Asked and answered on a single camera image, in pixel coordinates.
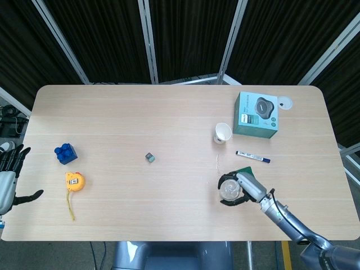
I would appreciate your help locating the teal product box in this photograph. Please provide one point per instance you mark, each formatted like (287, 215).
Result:
(254, 118)

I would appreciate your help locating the black floor equipment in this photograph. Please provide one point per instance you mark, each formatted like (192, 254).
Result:
(9, 128)

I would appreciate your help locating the white paper cup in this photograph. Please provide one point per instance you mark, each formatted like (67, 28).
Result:
(223, 132)

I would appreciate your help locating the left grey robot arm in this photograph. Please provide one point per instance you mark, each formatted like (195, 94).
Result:
(2, 222)

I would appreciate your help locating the grey-blue robot torso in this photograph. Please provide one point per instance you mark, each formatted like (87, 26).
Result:
(171, 256)

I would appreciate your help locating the blue toy brick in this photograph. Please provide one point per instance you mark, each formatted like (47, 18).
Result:
(66, 154)

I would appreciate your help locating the clear plastic bottle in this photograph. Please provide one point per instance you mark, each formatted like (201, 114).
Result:
(230, 190)

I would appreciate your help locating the yellow tape measure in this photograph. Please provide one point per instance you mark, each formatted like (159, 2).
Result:
(74, 182)

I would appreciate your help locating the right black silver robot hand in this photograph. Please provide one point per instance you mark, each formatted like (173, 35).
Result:
(251, 187)

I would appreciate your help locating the white grey shoe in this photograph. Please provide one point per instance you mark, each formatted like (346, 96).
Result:
(7, 146)

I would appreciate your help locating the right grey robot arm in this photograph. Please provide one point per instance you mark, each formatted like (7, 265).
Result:
(287, 220)

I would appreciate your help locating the small grey-green cube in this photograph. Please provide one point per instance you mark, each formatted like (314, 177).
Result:
(150, 157)

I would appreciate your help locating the green yellow sponge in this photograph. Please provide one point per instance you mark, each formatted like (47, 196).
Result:
(247, 170)

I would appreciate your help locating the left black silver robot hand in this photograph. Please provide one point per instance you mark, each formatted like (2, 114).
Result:
(7, 188)

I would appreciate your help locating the blue white marker pen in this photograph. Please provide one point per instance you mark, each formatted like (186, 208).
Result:
(253, 156)

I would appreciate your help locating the aluminium screen frame post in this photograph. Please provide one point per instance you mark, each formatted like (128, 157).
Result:
(231, 42)
(329, 47)
(147, 42)
(60, 39)
(348, 157)
(14, 99)

